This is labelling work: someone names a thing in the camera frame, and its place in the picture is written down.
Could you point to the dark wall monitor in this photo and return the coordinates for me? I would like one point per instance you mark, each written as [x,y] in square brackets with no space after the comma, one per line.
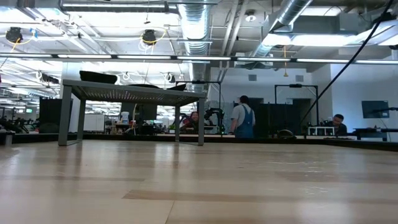
[374,109]

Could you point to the person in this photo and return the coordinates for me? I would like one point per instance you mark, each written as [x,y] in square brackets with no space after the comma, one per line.
[192,123]
[339,124]
[244,118]

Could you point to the dark room divider panel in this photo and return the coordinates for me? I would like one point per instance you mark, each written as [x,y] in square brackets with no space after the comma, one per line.
[273,118]
[51,110]

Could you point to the grey wall vent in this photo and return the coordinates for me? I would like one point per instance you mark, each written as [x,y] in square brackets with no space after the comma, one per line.
[252,77]
[299,78]

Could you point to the round white ceiling sensor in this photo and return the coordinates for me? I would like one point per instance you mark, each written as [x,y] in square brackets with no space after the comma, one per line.
[250,17]

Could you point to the black dome-shaped object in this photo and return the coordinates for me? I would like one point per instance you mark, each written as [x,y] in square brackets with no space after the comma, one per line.
[285,133]

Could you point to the black teardrop plate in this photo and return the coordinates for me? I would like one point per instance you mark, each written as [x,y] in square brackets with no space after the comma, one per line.
[178,87]

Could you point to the white equipment box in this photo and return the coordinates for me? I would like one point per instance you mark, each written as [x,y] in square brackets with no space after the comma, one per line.
[320,130]

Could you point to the white background cabinet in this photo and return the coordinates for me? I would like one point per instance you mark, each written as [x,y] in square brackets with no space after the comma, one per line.
[93,122]

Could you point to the grey frame post block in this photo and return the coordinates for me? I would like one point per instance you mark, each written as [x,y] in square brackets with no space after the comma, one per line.
[7,137]

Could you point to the small black ceiling device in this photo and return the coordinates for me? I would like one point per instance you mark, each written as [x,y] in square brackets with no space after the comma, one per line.
[171,77]

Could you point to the rectangular ceiling air duct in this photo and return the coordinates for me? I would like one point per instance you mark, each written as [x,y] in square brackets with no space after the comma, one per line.
[311,25]

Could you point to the black background robot arm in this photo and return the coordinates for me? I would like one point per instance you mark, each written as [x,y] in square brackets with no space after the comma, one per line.
[214,118]

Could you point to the black shallow plate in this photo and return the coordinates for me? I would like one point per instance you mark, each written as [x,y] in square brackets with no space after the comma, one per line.
[144,86]

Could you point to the black aluminium table frame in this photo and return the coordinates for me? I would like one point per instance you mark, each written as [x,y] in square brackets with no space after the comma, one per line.
[280,140]

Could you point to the dark background desk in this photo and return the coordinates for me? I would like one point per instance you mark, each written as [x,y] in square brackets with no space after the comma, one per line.
[373,132]

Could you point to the white water jug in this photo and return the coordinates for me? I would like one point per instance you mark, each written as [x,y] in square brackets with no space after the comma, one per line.
[125,117]

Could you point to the black background machinery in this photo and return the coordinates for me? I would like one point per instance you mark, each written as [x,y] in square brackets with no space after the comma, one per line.
[18,124]

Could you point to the long linear ceiling light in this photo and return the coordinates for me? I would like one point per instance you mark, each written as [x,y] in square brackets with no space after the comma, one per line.
[143,57]

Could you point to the black hanging ceiling device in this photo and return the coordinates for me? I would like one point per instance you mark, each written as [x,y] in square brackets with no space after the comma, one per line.
[49,78]

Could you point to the grey metal mesh rack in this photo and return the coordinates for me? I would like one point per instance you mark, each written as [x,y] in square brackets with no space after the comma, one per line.
[124,93]

